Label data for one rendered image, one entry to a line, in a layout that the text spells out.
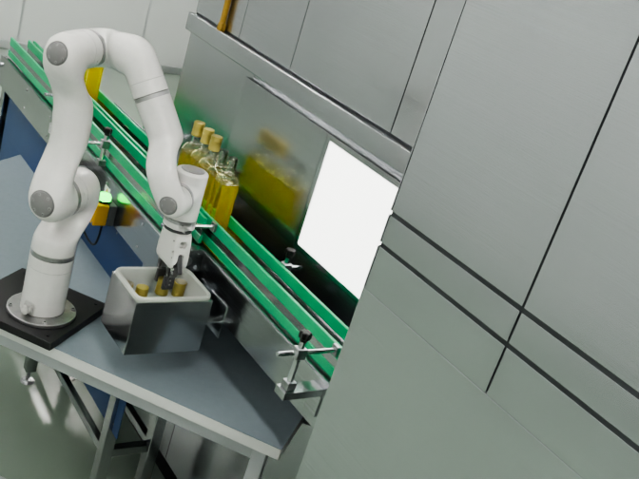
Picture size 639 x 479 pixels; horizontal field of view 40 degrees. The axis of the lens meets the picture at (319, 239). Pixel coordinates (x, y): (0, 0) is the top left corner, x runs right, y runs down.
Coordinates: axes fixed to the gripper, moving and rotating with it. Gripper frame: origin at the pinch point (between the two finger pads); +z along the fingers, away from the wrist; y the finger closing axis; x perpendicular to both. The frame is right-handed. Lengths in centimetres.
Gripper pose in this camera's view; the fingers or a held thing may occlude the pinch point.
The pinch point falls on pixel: (164, 278)
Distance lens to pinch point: 234.6
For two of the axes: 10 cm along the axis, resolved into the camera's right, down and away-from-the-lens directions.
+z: -2.9, 8.9, 3.5
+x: -7.9, -0.2, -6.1
